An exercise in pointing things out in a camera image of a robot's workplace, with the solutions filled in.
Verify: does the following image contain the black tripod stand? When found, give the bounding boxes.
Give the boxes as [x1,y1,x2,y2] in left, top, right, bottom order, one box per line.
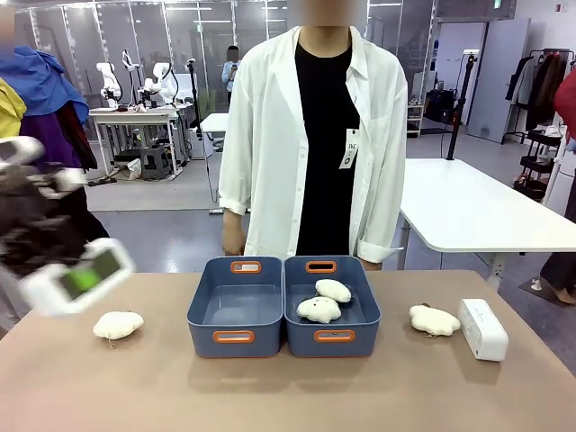
[446,50,479,162]

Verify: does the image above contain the grey plastic stool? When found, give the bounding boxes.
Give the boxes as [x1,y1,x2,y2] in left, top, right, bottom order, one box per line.
[139,145,171,182]

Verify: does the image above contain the white workbench table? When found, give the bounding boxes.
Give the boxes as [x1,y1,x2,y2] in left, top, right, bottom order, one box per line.
[87,105,185,182]

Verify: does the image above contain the person's right hand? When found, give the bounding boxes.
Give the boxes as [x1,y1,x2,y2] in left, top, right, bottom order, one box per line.
[221,209,248,257]

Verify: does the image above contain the small white table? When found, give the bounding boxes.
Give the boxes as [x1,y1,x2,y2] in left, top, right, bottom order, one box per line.
[199,112,231,218]

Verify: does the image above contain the large white table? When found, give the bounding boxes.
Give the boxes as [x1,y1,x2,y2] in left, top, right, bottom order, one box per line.
[397,157,576,290]

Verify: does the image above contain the white digital clock green display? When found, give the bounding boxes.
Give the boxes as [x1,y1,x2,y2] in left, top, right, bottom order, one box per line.
[19,237,137,317]

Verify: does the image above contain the bystander in red top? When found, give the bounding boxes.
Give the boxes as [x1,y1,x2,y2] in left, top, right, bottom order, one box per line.
[537,69,576,308]

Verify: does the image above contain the white cloud plush with face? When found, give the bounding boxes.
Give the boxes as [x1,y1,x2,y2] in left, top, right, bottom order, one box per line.
[296,296,341,324]

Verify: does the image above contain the white paper clothing tag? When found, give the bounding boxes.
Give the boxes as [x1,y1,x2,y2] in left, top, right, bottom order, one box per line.
[337,128,360,171]

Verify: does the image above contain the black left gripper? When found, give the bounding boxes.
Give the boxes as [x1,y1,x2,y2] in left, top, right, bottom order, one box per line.
[0,164,94,278]

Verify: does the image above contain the blue basket orange handles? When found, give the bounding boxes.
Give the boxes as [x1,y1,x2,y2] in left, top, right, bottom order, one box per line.
[186,256,286,360]
[283,255,383,359]

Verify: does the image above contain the background person blue shirt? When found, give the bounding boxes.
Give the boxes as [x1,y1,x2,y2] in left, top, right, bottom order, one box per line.
[220,44,242,107]

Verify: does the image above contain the black utility cart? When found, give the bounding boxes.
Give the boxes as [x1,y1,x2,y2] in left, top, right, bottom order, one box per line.
[513,127,564,203]

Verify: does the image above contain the person in white shirt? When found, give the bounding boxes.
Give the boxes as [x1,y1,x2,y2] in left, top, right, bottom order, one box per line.
[217,0,410,273]

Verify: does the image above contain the white cloud plush toy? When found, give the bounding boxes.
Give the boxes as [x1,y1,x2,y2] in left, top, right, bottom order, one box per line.
[409,303,463,338]
[92,310,146,341]
[314,278,353,304]

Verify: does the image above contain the clothes rack with coats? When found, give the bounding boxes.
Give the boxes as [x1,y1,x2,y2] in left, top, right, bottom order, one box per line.
[500,48,576,146]

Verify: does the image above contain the bystander in blue and yellow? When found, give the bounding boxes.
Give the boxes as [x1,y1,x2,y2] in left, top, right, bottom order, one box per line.
[0,8,99,173]

